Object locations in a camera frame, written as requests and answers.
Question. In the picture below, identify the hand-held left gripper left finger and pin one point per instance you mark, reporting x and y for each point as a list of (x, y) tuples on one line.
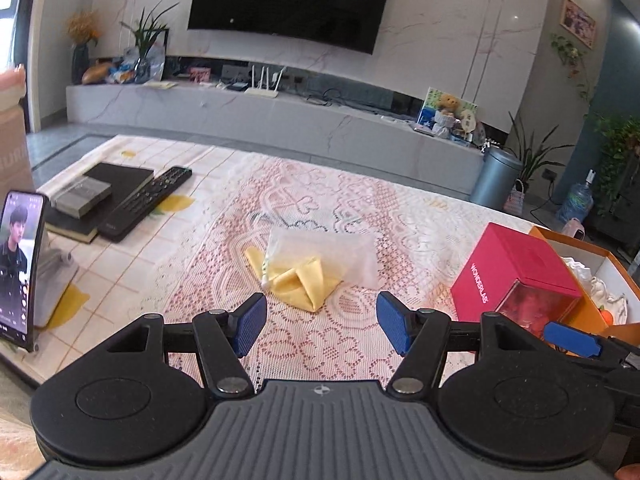
[(250, 322)]

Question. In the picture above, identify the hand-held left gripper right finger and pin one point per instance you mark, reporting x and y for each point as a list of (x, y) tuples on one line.
[(395, 322)]

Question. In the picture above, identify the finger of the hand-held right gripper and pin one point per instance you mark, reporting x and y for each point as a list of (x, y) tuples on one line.
[(570, 337)]

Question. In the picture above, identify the yellow cloth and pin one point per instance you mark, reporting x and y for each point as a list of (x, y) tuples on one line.
[(295, 285)]

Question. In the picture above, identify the orange storage box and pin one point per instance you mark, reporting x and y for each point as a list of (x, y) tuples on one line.
[(600, 257)]

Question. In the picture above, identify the orange soft toy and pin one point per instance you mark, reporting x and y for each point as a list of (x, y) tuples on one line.
[(606, 316)]

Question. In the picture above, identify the white fabric item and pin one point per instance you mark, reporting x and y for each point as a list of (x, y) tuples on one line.
[(585, 272)]

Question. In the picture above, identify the clear plastic bag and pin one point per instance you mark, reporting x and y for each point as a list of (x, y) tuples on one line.
[(345, 260)]

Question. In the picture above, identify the pink cardboard box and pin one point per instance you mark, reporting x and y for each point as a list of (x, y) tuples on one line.
[(515, 255)]

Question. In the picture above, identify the small pink device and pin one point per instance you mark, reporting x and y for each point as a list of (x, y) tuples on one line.
[(574, 230)]

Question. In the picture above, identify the blue water jug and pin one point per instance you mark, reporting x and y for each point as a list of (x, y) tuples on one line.
[(577, 202)]

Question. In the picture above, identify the small pink bag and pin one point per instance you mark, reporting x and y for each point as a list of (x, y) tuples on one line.
[(515, 197)]

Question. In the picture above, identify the black remote control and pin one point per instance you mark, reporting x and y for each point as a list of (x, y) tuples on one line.
[(145, 202)]

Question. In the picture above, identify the blue-grey round trash can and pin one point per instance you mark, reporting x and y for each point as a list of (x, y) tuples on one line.
[(495, 180)]

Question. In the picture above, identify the long-leaf potted plant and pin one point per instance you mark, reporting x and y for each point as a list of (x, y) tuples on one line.
[(530, 155)]

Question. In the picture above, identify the black hardcover book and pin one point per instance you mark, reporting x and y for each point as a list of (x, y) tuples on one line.
[(125, 175)]

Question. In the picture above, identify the leafy green houseplant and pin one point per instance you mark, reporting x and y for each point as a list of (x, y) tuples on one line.
[(617, 150)]

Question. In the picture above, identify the grey phone stand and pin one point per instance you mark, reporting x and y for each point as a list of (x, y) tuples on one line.
[(55, 280)]

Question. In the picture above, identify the grey marble tv cabinet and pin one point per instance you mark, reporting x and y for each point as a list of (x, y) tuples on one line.
[(250, 120)]

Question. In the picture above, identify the small grey box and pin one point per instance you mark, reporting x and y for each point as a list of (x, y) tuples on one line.
[(82, 197)]

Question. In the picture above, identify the teddy bear picture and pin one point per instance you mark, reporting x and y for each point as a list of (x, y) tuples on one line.
[(447, 110)]

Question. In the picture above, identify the white wifi router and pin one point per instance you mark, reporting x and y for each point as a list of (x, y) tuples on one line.
[(262, 91)]

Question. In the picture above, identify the smartphone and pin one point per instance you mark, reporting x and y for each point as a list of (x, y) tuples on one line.
[(20, 270)]

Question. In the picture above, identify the pink patterned small box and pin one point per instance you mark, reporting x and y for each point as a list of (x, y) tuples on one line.
[(200, 74)]

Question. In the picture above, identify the hanging vine plant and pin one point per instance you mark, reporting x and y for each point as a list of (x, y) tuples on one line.
[(570, 55)]

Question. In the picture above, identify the green plant in vase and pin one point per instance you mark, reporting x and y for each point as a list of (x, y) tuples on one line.
[(145, 40)]

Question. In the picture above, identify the tan cardboard box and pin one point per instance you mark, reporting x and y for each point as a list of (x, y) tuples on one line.
[(12, 135)]

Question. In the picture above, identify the yellow flowers in blue vase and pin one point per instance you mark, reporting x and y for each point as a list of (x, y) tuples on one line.
[(82, 30)]

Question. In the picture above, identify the framed wall picture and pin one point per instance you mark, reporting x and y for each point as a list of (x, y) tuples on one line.
[(579, 22)]

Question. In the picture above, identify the black wall television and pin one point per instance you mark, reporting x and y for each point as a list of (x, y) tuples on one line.
[(290, 0)]

